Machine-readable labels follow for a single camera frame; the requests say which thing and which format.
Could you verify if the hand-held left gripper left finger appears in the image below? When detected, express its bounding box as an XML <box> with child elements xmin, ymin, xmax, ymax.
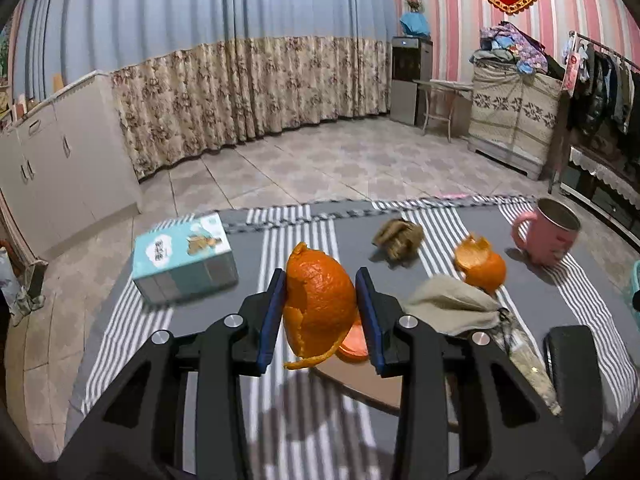
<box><xmin>57</xmin><ymin>267</ymin><xmax>288</xmax><ymax>480</ymax></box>

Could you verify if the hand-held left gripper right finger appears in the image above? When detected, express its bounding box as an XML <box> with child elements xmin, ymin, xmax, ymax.
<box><xmin>354</xmin><ymin>266</ymin><xmax>587</xmax><ymax>480</ymax></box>

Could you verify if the large orange peel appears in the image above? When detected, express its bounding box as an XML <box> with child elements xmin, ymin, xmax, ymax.
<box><xmin>282</xmin><ymin>241</ymin><xmax>358</xmax><ymax>372</ymax></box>

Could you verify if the teal plastic basket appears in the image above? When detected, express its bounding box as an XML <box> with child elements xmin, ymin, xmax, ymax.
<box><xmin>629</xmin><ymin>259</ymin><xmax>640</xmax><ymax>321</ymax></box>

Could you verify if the orange round lid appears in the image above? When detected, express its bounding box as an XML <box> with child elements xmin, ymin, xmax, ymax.
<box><xmin>335</xmin><ymin>320</ymin><xmax>372</xmax><ymax>365</ymax></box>

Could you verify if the brown phone case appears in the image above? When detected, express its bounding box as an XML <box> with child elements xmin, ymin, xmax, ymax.
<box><xmin>310</xmin><ymin>355</ymin><xmax>461</xmax><ymax>433</ymax></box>

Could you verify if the grey white striped tablecloth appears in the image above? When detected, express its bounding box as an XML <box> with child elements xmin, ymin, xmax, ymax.
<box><xmin>65</xmin><ymin>195</ymin><xmax>640</xmax><ymax>480</ymax></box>

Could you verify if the beige cloth pouch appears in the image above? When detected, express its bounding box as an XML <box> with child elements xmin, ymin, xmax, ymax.
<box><xmin>401</xmin><ymin>274</ymin><xmax>507</xmax><ymax>337</ymax></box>

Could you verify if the brown crumpled wrapper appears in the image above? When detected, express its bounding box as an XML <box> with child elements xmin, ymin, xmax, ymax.
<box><xmin>372</xmin><ymin>218</ymin><xmax>425</xmax><ymax>263</ymax></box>

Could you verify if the light blue tissue box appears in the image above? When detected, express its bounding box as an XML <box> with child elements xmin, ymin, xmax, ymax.
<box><xmin>131</xmin><ymin>212</ymin><xmax>239</xmax><ymax>306</ymax></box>

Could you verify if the cup-shaped orange peel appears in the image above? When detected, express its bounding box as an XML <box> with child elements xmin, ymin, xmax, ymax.
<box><xmin>453</xmin><ymin>232</ymin><xmax>507</xmax><ymax>295</ymax></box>

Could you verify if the clear crumpled plastic wrapper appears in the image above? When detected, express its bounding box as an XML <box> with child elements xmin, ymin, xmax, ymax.
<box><xmin>492</xmin><ymin>307</ymin><xmax>563</xmax><ymax>417</ymax></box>

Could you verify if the pink cartoon cup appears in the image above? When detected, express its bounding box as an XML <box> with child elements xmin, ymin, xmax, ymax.
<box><xmin>511</xmin><ymin>197</ymin><xmax>582</xmax><ymax>267</ymax></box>

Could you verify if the black textured wallet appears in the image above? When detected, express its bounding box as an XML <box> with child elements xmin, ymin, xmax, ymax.
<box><xmin>542</xmin><ymin>325</ymin><xmax>604</xmax><ymax>456</ymax></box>

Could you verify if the grey metal stand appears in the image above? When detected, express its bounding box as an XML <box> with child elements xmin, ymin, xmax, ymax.
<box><xmin>20</xmin><ymin>259</ymin><xmax>49</xmax><ymax>311</ymax></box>

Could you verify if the grey water dispenser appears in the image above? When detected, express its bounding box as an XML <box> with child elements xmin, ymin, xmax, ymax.
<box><xmin>389</xmin><ymin>36</ymin><xmax>434</xmax><ymax>127</ymax></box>

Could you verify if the small metal table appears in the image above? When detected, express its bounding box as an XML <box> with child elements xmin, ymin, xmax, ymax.
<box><xmin>414</xmin><ymin>79</ymin><xmax>473</xmax><ymax>142</ymax></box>

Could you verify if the cabinet under patterned cloth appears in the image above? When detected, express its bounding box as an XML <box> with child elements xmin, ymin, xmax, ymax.
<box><xmin>467</xmin><ymin>60</ymin><xmax>563</xmax><ymax>181</ymax></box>

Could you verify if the white cabinet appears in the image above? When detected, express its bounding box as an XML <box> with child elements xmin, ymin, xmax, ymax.
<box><xmin>0</xmin><ymin>71</ymin><xmax>143</xmax><ymax>261</ymax></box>

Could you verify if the low shelf with lace cloth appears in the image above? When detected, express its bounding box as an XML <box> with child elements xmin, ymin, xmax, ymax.
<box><xmin>560</xmin><ymin>145</ymin><xmax>640</xmax><ymax>251</ymax></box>

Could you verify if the blue and floral curtain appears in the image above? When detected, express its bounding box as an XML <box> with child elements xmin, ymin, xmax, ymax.
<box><xmin>10</xmin><ymin>0</ymin><xmax>401</xmax><ymax>181</ymax></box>

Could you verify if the blue wrapped plant pot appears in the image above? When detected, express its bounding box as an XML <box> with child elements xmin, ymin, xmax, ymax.
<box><xmin>399</xmin><ymin>0</ymin><xmax>432</xmax><ymax>38</ymax></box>

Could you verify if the pile of clothes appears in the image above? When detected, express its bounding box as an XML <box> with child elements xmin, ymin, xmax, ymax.
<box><xmin>470</xmin><ymin>21</ymin><xmax>563</xmax><ymax>78</ymax></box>

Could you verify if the pink hanging bag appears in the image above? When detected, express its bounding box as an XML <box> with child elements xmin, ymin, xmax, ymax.
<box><xmin>561</xmin><ymin>42</ymin><xmax>588</xmax><ymax>98</ymax></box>

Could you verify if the row of hanging clothes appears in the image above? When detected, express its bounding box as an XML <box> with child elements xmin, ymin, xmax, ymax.
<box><xmin>565</xmin><ymin>42</ymin><xmax>640</xmax><ymax>161</ymax></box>

